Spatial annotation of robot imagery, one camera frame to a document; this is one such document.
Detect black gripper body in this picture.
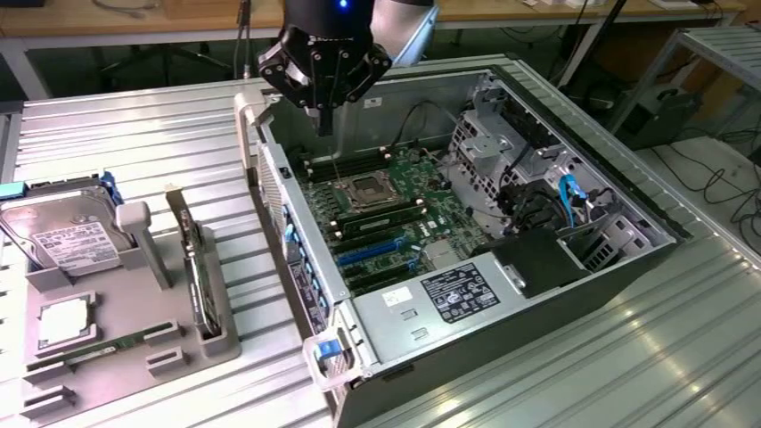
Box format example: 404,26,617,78
277,0,381,86

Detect wooden desk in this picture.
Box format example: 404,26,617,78
0,0,745,99

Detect black RAM slots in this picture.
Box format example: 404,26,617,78
296,149,394,184

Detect silver metal drive cage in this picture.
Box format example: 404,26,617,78
448,78,569,182

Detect CPU socket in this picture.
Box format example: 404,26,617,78
333,171,406,213

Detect green motherboard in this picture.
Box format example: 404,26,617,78
294,142,494,299

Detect green installed RAM stick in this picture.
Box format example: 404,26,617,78
338,210,414,235

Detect blue expansion slot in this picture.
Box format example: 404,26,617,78
336,237,408,265

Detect silver chipset heatsink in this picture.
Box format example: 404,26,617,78
424,243,472,269

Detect green graphics card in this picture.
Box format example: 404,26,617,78
162,183,226,336

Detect black box on floor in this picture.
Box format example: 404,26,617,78
624,86,704,151

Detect black plastic air shroud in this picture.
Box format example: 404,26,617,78
490,226,589,299

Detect open black PC case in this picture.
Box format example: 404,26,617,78
234,64,696,428

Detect grey power supply unit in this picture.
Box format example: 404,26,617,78
350,253,528,365

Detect metal slat side table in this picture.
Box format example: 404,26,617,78
612,25,761,135

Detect grey parts rack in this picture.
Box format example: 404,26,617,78
20,200,244,421

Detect silver CPU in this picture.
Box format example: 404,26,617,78
37,297,97,350

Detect green loose RAM stick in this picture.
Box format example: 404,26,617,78
25,328,174,372

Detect grey hanging cable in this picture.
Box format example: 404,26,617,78
236,0,253,81

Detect black looped wire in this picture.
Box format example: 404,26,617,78
398,101,457,146

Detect black wire bundle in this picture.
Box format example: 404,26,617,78
497,181,566,231

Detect blue SATA wire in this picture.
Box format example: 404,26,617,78
557,173,577,229

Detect hard disk with blue bracket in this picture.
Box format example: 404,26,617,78
0,171,136,276

